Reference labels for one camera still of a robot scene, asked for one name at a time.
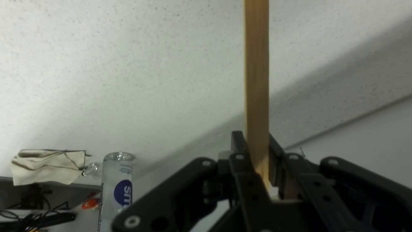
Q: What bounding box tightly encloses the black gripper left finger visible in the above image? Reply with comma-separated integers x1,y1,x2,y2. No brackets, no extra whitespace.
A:
110,131,280,232

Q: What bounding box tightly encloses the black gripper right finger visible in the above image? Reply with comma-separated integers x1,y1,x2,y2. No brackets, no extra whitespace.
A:
267,133,412,232

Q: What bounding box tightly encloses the wooden spoon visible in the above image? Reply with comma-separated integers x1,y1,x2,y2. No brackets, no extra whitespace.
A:
243,0,285,203

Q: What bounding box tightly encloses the clear plastic water bottle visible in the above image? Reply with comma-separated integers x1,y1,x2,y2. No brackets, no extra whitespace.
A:
97,151,136,232

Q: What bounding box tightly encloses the beige cloth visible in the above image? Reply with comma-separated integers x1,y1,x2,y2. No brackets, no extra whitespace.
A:
10,148,93,187

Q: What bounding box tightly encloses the orange clamp handle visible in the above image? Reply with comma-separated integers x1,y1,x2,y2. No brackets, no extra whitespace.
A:
80,195,102,212

